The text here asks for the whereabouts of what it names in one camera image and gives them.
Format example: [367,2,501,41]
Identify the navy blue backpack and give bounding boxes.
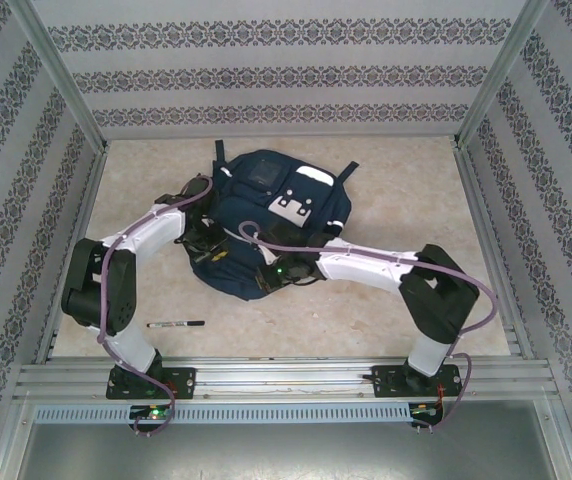
[188,139,360,302]

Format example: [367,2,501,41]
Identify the silver pen with black cap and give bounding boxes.
[146,320,206,330]

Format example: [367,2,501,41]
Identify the grey metal sheet panel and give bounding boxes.
[0,399,572,480]

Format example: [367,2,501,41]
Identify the aluminium mounting rail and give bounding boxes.
[13,355,560,401]

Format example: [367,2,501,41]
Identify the aluminium left side rail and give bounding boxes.
[33,147,112,365]

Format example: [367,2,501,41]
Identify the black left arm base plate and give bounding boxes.
[106,367,198,401]

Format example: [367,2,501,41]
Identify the grey slotted cable duct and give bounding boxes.
[32,403,414,425]

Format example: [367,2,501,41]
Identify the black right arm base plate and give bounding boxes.
[371,363,465,399]

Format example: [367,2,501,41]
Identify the aluminium right side rail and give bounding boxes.
[451,139,537,361]

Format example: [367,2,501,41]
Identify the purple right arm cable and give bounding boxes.
[238,220,498,434]

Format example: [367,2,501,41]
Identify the aluminium left frame post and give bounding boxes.
[5,0,111,155]

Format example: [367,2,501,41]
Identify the aluminium frame post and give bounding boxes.
[453,0,551,151]
[5,0,111,155]

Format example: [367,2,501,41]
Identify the aluminium right frame post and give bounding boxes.
[453,0,551,151]

